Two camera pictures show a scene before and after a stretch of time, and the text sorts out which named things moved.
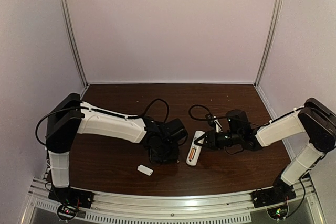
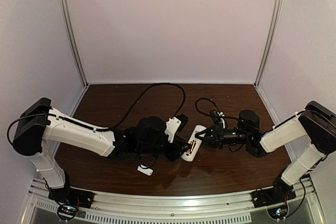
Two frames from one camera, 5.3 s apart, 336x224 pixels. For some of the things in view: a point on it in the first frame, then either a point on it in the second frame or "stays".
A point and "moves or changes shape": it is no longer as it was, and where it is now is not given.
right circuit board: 278,213 stays
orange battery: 191,153 to 189,149
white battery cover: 145,170 stays
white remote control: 195,149 moves or changes shape
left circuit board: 66,212 stays
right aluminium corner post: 275,26 stays
